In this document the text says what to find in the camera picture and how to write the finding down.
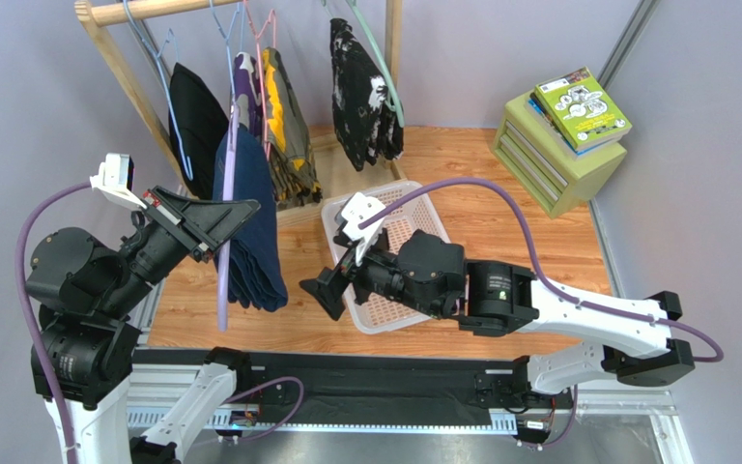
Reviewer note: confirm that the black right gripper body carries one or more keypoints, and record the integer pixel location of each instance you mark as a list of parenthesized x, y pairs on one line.
[(347, 277)]

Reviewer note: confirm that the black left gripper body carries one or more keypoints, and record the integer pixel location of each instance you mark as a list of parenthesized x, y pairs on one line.
[(161, 244)]

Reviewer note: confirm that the lilac plastic hanger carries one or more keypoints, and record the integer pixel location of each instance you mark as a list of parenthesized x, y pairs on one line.
[(228, 181)]

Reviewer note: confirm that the dark blue denim trousers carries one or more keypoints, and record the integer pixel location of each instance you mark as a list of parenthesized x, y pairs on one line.
[(254, 276)]

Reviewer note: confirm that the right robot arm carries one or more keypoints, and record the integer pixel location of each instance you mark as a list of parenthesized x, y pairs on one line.
[(493, 298)]

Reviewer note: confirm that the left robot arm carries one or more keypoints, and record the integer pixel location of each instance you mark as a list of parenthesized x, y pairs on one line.
[(84, 341)]

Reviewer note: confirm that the grey yellow camouflage trousers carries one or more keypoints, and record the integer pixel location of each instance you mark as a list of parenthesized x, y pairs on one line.
[(292, 165)]

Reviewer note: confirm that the purple grey patterned trousers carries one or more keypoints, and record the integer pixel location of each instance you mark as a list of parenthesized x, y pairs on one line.
[(247, 97)]

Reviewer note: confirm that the black white splattered trousers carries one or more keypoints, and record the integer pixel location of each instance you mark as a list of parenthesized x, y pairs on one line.
[(367, 129)]

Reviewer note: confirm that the light blue hanger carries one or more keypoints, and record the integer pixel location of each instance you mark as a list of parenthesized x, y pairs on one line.
[(165, 74)]

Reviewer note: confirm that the pink hanger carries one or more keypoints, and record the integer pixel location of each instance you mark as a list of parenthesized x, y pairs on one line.
[(258, 34)]

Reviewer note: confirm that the mint green hanger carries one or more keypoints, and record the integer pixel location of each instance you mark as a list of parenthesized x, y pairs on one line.
[(392, 101)]

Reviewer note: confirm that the white perforated plastic basket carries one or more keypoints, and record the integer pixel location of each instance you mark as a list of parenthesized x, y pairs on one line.
[(434, 271)]

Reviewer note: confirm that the green drawer cabinet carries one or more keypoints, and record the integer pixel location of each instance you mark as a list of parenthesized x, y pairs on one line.
[(557, 182)]

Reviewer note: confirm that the blue book under stack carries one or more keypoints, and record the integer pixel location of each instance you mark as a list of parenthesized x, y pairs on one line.
[(546, 122)]

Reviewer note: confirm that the wooden clothes rack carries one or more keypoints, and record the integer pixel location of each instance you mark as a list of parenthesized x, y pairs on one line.
[(336, 174)]

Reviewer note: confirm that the green cover book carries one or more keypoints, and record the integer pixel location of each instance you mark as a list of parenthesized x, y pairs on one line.
[(583, 112)]

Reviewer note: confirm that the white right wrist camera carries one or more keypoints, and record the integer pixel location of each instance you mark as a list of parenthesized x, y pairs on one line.
[(357, 228)]

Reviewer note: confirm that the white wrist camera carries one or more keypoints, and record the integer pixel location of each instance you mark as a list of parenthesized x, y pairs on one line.
[(357, 228), (114, 180)]

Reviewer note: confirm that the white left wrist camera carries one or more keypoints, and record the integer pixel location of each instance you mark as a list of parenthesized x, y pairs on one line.
[(114, 180)]

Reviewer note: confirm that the blue wire hanger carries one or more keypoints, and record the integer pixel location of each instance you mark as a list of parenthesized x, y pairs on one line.
[(226, 33)]

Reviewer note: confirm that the aluminium corner post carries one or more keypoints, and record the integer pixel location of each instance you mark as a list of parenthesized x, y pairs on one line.
[(627, 40)]

